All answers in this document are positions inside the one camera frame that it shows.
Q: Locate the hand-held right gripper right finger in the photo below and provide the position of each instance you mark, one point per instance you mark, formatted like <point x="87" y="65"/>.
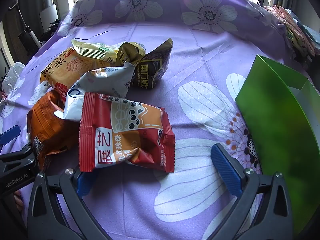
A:
<point x="225" y="167"/>

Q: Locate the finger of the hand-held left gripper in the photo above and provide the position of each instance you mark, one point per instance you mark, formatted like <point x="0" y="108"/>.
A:
<point x="10" y="132"/>

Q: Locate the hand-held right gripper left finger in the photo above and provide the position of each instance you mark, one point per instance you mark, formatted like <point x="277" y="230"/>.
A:
<point x="85" y="182"/>

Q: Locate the orange-brown snack packet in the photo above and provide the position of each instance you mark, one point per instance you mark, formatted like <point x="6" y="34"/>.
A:
<point x="47" y="125"/>

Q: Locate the green cardboard box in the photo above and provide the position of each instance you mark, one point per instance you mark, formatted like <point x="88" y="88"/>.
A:
<point x="270" y="120"/>

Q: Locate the white red-edged snack packet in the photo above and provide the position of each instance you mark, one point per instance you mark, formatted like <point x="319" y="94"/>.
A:
<point x="73" y="105"/>

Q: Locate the red bubble tea snack packet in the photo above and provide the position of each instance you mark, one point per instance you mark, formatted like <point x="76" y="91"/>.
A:
<point x="140" y="140"/>

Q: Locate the yellow-orange rice cracker packet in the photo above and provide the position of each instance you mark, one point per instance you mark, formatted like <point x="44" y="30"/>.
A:
<point x="65" y="67"/>

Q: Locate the white and orange snack packet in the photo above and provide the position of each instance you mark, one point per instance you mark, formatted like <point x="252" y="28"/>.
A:
<point x="105" y="82"/>

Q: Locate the pale yellow-green snack packet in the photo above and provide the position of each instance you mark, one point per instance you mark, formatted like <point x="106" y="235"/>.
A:
<point x="95" y="51"/>

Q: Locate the black snack packet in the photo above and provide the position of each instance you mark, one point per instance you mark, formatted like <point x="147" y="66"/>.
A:
<point x="150" y="75"/>

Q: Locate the gold snack packet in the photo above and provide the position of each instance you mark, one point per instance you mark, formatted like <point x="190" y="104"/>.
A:
<point x="130" y="52"/>

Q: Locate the person's left hand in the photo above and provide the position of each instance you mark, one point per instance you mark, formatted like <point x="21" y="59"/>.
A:
<point x="19" y="201"/>

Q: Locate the white plastic bag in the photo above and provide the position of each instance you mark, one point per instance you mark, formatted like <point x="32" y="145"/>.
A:
<point x="12" y="80"/>

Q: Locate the dark clothes heap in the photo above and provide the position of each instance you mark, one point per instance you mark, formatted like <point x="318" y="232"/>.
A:
<point x="51" y="27"/>

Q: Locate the purple floral bed sheet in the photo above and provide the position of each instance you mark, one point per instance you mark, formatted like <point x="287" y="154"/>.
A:
<point x="190" y="55"/>

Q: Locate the white board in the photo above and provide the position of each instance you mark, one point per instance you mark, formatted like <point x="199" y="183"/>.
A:
<point x="48" y="12"/>

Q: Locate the pile of folded clothes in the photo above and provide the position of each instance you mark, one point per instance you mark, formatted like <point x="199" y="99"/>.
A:
<point x="297" y="35"/>

